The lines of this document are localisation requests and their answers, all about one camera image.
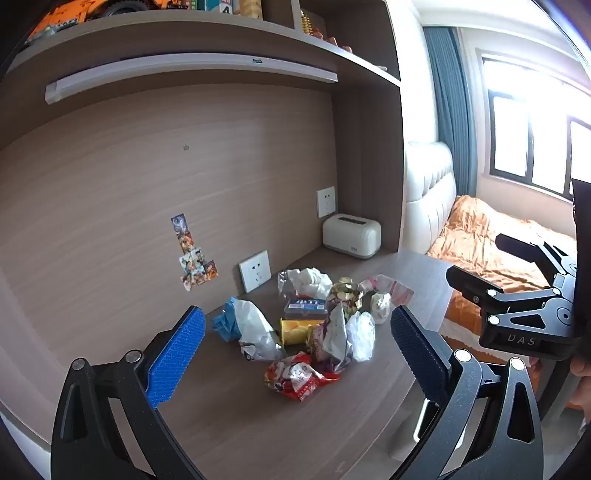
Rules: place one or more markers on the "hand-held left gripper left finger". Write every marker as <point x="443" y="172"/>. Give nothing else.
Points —
<point x="178" y="355"/>

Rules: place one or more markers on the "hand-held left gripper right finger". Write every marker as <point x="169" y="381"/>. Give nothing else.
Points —
<point x="415" y="350"/>

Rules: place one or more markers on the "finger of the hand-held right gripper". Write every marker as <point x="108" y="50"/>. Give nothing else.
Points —
<point x="475" y="286"/>
<point x="521" y="247"/>

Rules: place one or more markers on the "silver snack bag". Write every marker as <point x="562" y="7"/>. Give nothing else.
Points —
<point x="334" y="337"/>

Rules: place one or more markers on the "red snack wrapper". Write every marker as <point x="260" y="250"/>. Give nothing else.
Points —
<point x="295" y="376"/>

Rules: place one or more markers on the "person's right hand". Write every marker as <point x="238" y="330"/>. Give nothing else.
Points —
<point x="582" y="381"/>

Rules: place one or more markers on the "white lace bed trim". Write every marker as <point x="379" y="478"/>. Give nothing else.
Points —
<point x="457" y="337"/>

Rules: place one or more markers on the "bed with orange blanket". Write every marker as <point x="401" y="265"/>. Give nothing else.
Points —
<point x="475" y="230"/>

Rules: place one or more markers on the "white plastic bag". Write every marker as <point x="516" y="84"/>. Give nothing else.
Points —
<point x="362" y="337"/>

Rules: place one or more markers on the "crumpled paper ball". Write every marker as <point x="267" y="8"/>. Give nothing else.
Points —
<point x="381" y="304"/>

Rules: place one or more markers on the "pink clear wrapper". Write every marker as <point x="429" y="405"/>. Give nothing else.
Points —
<point x="395" y="288"/>

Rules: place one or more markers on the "clear plastic bag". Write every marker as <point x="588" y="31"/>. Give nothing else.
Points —
<point x="254" y="325"/>

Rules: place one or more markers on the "gold foil wrapper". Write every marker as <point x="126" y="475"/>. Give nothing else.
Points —
<point x="344" y="293"/>

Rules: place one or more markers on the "cartoon sticker strip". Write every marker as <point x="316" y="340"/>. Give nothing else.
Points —
<point x="194" y="258"/>

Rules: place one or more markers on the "cream padded headboard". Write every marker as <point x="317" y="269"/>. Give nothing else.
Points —
<point x="429" y="194"/>

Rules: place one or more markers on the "window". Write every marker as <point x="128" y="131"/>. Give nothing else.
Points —
<point x="512" y="129"/>

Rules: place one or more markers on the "yellow snack packet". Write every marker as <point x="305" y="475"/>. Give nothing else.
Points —
<point x="293" y="330"/>

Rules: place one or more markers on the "small blue box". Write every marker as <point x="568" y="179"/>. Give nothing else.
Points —
<point x="304" y="305"/>

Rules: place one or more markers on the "crumpled white tissue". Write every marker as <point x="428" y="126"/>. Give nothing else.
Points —
<point x="309" y="281"/>

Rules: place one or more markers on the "white toaster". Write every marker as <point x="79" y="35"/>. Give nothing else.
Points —
<point x="351" y="235"/>

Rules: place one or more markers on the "blue curtain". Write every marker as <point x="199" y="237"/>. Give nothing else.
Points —
<point x="450" y="92"/>

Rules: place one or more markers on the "white light bar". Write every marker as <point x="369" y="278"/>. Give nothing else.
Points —
<point x="184" y="69"/>

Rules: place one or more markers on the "wooden bead toy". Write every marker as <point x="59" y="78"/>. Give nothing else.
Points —
<point x="314" y="27"/>

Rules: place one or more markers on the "colourful book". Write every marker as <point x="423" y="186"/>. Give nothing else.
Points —
<point x="217" y="5"/>

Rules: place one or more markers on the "orange toy car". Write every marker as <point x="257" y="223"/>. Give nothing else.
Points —
<point x="69" y="16"/>

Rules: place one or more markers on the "yellow wooden box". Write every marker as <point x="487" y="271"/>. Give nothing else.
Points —
<point x="251" y="7"/>

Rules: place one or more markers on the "white wall outlet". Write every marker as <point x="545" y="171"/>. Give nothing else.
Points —
<point x="326" y="201"/>
<point x="255" y="272"/>

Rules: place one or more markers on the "wooden wall shelf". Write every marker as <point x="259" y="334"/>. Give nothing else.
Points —
<point x="184" y="39"/>

